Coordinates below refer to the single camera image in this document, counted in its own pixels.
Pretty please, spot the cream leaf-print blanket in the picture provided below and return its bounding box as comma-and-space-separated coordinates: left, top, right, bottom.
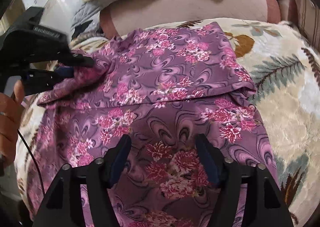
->
14, 17, 320, 227

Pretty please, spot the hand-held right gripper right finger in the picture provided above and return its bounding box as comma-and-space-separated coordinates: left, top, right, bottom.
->
194, 133, 294, 227

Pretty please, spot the thin black cable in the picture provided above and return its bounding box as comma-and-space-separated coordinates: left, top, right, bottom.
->
16, 128, 47, 196

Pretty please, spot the pink bolster pillow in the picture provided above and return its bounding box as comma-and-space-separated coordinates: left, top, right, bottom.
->
99, 0, 282, 40

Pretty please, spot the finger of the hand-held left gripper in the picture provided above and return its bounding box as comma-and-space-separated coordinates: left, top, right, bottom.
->
56, 51, 95, 68
21, 67, 75, 91

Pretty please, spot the purple floral garment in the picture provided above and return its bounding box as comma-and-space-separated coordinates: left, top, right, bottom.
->
26, 23, 279, 227

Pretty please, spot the striped beige cushion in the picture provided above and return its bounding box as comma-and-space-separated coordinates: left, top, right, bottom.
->
291, 0, 320, 50

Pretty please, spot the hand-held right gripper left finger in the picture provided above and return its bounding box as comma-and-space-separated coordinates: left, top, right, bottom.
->
19, 134, 132, 227

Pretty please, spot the person's left hand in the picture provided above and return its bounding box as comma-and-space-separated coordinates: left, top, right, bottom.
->
0, 82, 25, 165

